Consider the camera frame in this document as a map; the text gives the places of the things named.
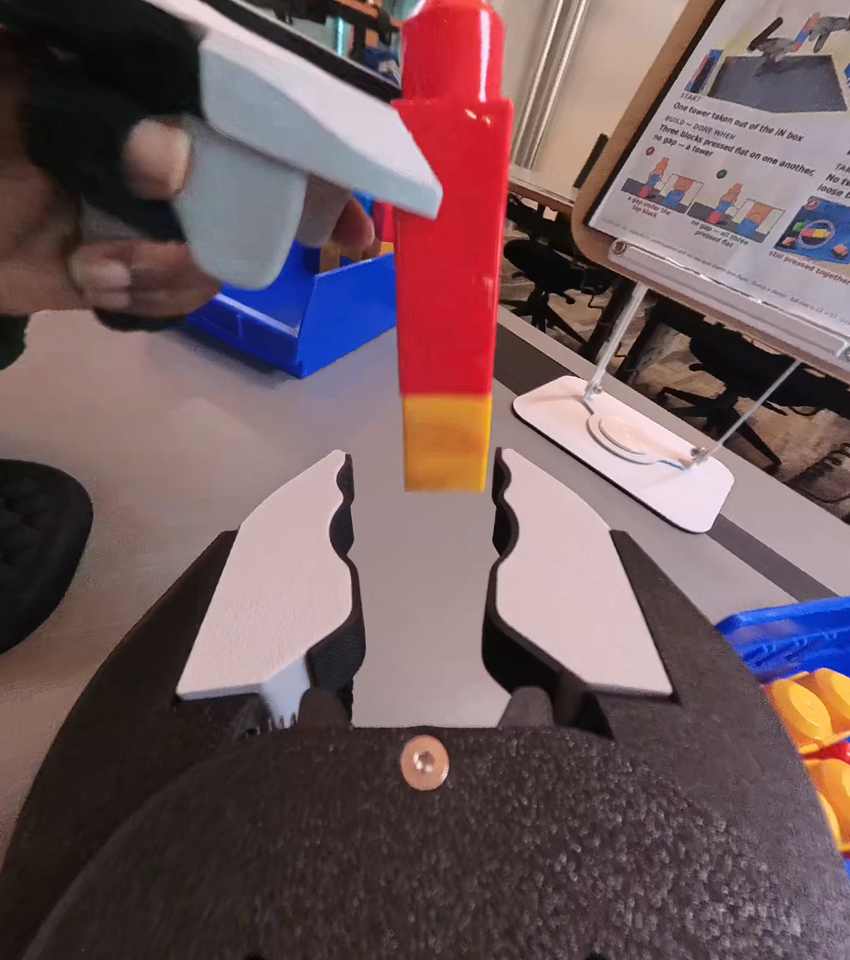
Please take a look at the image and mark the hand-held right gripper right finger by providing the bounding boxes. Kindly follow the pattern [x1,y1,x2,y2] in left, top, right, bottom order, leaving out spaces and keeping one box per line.
[482,447,675,697]

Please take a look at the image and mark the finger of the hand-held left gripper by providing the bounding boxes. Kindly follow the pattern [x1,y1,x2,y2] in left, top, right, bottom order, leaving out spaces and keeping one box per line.
[173,118,357,291]
[198,33,444,222]

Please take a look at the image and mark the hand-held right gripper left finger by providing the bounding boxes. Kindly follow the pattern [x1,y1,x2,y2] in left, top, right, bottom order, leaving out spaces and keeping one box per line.
[176,448,367,729]

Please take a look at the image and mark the blue plastic bin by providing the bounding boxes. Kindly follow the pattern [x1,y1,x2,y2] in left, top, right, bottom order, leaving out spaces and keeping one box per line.
[185,191,399,380]
[716,592,850,960]

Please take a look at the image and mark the white document stand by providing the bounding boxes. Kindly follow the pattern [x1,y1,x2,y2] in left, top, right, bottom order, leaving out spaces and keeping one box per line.
[512,0,850,535]

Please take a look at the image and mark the wooden desk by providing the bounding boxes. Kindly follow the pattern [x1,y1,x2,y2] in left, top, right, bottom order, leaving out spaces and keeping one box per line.
[507,176,576,219]

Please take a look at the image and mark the black office chair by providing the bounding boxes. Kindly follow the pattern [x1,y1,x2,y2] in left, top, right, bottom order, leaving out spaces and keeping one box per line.
[683,330,850,481]
[503,240,613,331]

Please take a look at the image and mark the printed instruction sheet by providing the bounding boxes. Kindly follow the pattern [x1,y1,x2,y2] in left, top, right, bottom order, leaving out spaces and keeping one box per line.
[588,0,850,342]

